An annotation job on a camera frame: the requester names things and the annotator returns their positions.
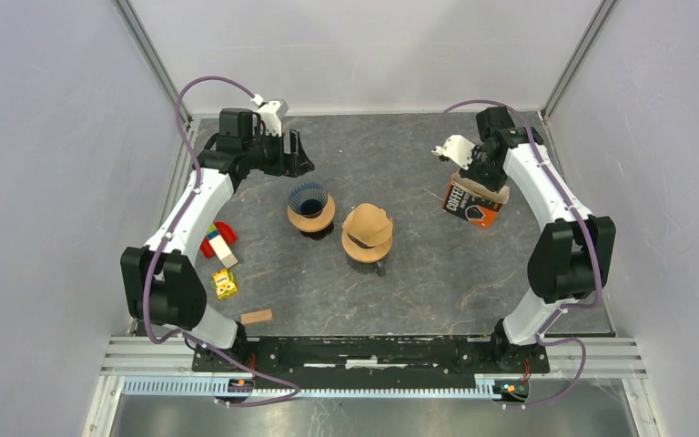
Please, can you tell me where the yellow small juice box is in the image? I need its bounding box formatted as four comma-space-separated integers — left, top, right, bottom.
212, 269, 238, 300

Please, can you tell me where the wooden ring dripper holder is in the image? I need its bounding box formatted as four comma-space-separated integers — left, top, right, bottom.
341, 231, 393, 264

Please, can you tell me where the small wooden block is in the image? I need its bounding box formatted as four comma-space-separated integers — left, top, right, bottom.
240, 309, 273, 326

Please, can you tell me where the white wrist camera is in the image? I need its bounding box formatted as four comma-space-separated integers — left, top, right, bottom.
250, 94, 289, 137
432, 135, 478, 170

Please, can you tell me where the clear glass coffee server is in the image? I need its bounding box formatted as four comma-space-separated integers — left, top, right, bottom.
347, 257, 388, 277

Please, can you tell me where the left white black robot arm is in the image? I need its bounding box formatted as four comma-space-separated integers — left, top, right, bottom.
120, 100, 314, 371

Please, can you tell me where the small blue ribbed dripper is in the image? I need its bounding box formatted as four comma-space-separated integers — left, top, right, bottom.
288, 182, 329, 219

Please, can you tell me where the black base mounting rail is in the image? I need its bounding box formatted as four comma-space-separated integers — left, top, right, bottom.
191, 335, 551, 391

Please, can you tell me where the beige wooden cube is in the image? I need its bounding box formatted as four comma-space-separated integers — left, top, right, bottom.
208, 234, 238, 269

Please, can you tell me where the white toothed cable tray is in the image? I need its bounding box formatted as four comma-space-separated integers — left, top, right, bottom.
121, 376, 499, 400

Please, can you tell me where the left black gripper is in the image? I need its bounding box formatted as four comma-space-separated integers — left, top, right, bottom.
242, 127, 314, 178

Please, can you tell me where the brown paper coffee filter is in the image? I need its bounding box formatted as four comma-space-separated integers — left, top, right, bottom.
342, 203, 393, 248

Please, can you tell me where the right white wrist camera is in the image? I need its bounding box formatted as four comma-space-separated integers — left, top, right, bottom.
432, 135, 478, 170

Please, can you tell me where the orange black coffee filter box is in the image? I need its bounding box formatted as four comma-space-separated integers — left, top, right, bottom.
441, 172, 511, 229

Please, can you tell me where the red toy block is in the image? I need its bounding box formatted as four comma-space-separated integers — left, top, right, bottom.
199, 221, 239, 259

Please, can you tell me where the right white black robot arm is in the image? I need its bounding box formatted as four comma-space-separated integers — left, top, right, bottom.
461, 101, 616, 371

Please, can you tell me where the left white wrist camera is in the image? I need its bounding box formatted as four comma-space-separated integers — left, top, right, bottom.
250, 94, 289, 137

